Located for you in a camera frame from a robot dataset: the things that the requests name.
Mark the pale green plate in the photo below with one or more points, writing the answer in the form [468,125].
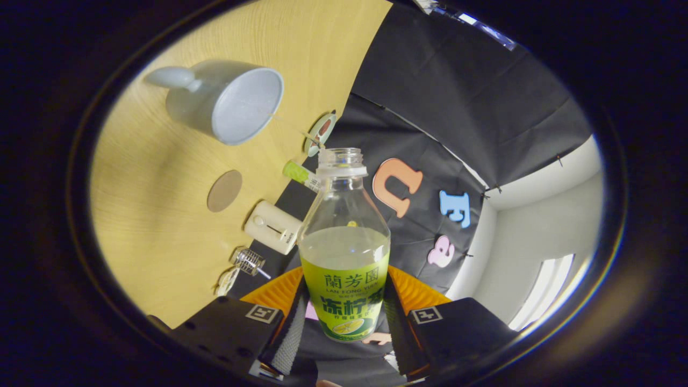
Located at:
[316,142]

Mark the capped white label tea bottle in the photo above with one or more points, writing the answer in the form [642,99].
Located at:
[298,173]

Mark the brown food piece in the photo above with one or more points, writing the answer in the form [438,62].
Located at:
[324,127]

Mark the green label juice bottle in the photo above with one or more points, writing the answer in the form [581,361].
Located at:
[344,290]

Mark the wooden table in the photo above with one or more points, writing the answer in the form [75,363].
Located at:
[161,188]

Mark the white cup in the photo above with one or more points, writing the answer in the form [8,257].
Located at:
[236,102]

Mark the white divided grain dish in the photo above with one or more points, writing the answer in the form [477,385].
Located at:
[228,281]

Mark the round brown coaster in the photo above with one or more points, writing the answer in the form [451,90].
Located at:
[224,191]

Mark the ceiling light panel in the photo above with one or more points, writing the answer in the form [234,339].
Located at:
[543,290]

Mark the white toaster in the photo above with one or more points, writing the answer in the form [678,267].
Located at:
[269,228]

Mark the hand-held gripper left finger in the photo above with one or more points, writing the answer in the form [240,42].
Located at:
[287,338]

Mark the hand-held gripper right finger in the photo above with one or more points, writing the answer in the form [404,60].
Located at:
[400,338]

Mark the striped straw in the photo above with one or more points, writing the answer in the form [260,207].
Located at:
[264,273]

